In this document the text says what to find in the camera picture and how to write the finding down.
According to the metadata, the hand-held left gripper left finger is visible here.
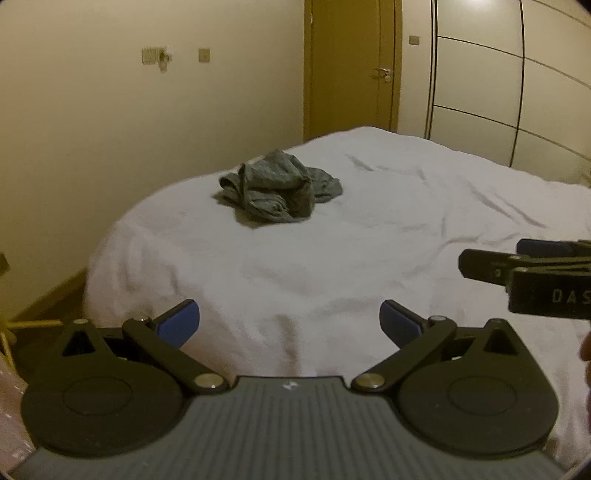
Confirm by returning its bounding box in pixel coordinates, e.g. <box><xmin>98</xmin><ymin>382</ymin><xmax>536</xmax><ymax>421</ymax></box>
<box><xmin>58</xmin><ymin>299</ymin><xmax>229</xmax><ymax>396</ymax></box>

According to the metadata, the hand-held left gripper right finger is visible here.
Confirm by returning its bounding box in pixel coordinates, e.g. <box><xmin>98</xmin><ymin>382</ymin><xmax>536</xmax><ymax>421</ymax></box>
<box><xmin>351</xmin><ymin>299</ymin><xmax>525</xmax><ymax>396</ymax></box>

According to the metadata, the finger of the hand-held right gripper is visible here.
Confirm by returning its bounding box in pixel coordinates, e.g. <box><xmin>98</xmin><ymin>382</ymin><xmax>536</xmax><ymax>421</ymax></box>
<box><xmin>516</xmin><ymin>239</ymin><xmax>591</xmax><ymax>260</ymax></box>
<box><xmin>458</xmin><ymin>248</ymin><xmax>591</xmax><ymax>283</ymax></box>

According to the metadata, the grey garment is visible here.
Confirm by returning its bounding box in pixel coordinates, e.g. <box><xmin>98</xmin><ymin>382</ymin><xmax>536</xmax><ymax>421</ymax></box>
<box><xmin>213</xmin><ymin>149</ymin><xmax>344</xmax><ymax>225</ymax></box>

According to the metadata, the bed with white sheet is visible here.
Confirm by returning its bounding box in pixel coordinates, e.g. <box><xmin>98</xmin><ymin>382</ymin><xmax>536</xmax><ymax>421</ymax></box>
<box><xmin>83</xmin><ymin>126</ymin><xmax>591</xmax><ymax>472</ymax></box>

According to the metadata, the wooden stand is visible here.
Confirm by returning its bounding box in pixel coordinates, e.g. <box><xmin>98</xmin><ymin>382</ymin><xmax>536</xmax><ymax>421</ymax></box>
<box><xmin>0</xmin><ymin>251</ymin><xmax>64</xmax><ymax>370</ymax></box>

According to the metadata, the cream wardrobe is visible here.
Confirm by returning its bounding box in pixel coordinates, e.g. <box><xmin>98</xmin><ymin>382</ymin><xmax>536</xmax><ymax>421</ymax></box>
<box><xmin>401</xmin><ymin>0</ymin><xmax>591</xmax><ymax>188</ymax></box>

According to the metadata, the pale pink bag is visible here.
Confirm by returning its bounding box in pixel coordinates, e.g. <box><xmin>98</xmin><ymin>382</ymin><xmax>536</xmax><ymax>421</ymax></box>
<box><xmin>0</xmin><ymin>351</ymin><xmax>38</xmax><ymax>468</ymax></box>

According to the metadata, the wooden door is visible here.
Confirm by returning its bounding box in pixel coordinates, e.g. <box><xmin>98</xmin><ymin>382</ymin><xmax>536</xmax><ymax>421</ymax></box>
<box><xmin>303</xmin><ymin>0</ymin><xmax>403</xmax><ymax>142</ymax></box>

